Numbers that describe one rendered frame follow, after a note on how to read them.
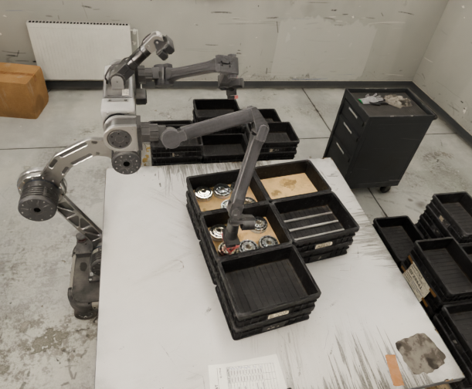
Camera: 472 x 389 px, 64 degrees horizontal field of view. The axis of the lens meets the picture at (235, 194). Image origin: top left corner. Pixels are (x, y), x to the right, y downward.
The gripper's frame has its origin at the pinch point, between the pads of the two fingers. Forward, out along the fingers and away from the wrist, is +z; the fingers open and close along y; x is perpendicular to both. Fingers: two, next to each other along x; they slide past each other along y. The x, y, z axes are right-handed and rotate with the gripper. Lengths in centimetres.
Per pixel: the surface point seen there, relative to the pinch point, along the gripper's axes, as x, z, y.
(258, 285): -9.3, 5.5, -20.2
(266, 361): -4, 18, -51
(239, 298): 1.6, 5.7, -24.7
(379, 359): -55, 16, -64
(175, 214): 16, 20, 44
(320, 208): -64, 4, 19
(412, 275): -129, 45, -15
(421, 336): -81, 14, -61
